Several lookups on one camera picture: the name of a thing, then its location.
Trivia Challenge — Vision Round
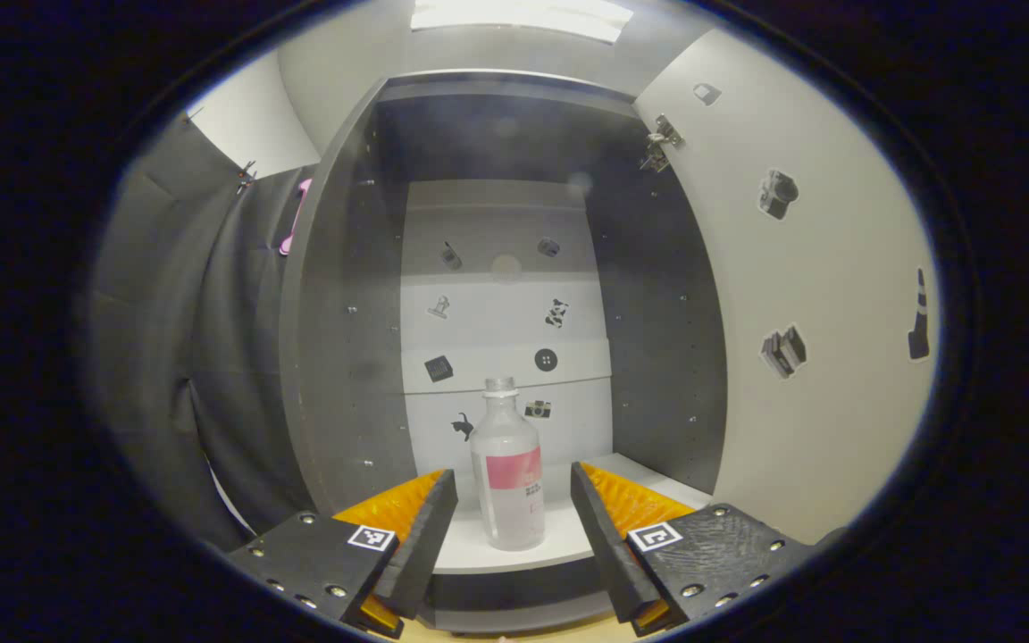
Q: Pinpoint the ceiling light panel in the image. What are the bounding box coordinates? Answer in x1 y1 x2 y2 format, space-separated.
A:
409 0 634 45

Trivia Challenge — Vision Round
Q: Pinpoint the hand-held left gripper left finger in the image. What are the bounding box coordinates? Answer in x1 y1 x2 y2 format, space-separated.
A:
227 467 460 639

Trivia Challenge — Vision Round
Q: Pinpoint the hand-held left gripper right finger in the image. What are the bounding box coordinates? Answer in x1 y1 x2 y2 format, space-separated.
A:
570 461 815 638

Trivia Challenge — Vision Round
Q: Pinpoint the clear bottle with pink label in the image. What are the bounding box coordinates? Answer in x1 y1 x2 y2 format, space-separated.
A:
469 376 548 553

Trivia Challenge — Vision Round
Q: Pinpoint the black backdrop cloth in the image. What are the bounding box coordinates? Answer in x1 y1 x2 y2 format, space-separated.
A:
90 114 319 552

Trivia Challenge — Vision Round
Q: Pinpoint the metal cabinet door hinge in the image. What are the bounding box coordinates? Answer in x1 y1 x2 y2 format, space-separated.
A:
639 113 686 174

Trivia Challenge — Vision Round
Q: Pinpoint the dark grey cabinet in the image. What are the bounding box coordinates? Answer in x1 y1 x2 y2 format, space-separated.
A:
280 69 732 636

